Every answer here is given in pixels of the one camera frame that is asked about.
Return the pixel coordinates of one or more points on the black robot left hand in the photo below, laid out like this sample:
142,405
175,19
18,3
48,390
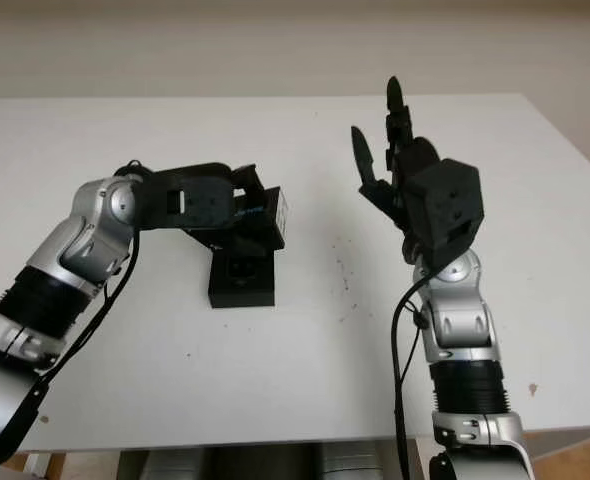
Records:
195,171

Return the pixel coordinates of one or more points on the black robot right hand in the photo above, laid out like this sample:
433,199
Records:
410,165

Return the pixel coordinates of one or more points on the black RealSense box lid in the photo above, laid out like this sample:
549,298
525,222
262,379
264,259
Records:
260,225

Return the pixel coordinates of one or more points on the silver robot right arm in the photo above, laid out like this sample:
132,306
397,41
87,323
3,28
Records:
465,345

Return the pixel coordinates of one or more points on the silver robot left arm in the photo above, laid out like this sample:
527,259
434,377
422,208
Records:
75,260

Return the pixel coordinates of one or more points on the grey robot body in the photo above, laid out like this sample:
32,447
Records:
255,460

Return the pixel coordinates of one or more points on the white table leg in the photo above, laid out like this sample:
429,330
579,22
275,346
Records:
37,467

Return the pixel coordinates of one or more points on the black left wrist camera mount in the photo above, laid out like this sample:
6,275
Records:
195,205

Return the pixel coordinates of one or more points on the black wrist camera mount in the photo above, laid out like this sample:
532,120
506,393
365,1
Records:
195,205
450,210

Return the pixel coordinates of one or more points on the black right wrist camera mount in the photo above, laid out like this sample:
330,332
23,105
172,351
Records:
450,210

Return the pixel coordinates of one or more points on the black camera box base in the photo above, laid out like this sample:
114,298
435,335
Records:
245,297

